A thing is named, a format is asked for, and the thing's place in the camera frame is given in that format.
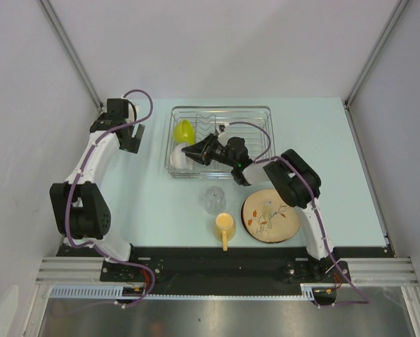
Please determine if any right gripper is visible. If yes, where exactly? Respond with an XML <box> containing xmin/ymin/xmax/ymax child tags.
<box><xmin>183</xmin><ymin>133</ymin><xmax>237</xmax><ymax>167</ymax></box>

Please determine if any white bowl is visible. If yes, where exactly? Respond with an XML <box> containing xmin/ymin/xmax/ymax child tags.
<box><xmin>170</xmin><ymin>143</ymin><xmax>193</xmax><ymax>170</ymax></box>

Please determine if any lime green bowl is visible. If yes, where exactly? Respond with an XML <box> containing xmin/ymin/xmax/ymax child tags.
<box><xmin>173</xmin><ymin>119</ymin><xmax>195</xmax><ymax>145</ymax></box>

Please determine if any clear glass tumbler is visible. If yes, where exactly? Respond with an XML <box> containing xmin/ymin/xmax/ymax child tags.
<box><xmin>204</xmin><ymin>186</ymin><xmax>226</xmax><ymax>215</ymax></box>

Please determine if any metal wire dish rack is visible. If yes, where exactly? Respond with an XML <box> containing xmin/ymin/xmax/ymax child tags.
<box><xmin>165</xmin><ymin>106</ymin><xmax>275</xmax><ymax>178</ymax></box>

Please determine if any beige bird plate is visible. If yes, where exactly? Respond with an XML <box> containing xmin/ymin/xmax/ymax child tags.
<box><xmin>241</xmin><ymin>189</ymin><xmax>301</xmax><ymax>244</ymax></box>

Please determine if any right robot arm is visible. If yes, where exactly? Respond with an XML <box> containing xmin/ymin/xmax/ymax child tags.
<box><xmin>181</xmin><ymin>133</ymin><xmax>335</xmax><ymax>282</ymax></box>

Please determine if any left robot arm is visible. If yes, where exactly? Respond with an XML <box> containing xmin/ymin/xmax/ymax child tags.
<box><xmin>49</xmin><ymin>98</ymin><xmax>145</xmax><ymax>281</ymax></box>

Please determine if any yellow mug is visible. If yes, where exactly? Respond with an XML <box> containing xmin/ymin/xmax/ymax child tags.
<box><xmin>214</xmin><ymin>213</ymin><xmax>236</xmax><ymax>251</ymax></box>

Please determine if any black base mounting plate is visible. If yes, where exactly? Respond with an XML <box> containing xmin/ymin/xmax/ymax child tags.
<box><xmin>55</xmin><ymin>245</ymin><xmax>351</xmax><ymax>296</ymax></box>

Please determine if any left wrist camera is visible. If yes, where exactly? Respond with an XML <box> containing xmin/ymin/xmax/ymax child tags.
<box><xmin>128</xmin><ymin>101</ymin><xmax>139</xmax><ymax>120</ymax></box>

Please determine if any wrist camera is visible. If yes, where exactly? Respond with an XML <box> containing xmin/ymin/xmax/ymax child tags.
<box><xmin>215</xmin><ymin>122</ymin><xmax>230</xmax><ymax>138</ymax></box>
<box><xmin>128</xmin><ymin>101</ymin><xmax>139</xmax><ymax>120</ymax></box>

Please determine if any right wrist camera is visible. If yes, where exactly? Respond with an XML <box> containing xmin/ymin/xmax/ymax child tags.
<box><xmin>215</xmin><ymin>122</ymin><xmax>230</xmax><ymax>138</ymax></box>

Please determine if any aluminium frame rail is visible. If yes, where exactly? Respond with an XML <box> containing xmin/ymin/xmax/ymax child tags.
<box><xmin>34</xmin><ymin>256</ymin><xmax>107</xmax><ymax>286</ymax></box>

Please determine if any white cable duct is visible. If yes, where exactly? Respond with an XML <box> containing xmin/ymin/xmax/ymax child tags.
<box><xmin>50</xmin><ymin>285</ymin><xmax>334</xmax><ymax>301</ymax></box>

